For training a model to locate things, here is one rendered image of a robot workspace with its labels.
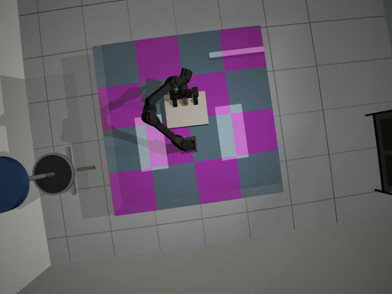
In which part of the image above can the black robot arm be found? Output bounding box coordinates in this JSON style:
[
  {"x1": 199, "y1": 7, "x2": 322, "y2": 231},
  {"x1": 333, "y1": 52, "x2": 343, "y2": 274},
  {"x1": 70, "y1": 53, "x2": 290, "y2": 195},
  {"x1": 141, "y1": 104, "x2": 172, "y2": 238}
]
[{"x1": 141, "y1": 68, "x2": 195, "y2": 152}]

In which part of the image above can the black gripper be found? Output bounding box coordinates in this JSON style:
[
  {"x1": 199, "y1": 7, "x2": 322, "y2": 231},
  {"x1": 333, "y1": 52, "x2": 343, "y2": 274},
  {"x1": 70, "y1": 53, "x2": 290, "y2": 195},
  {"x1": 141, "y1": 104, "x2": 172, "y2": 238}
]
[{"x1": 169, "y1": 87, "x2": 198, "y2": 100}]

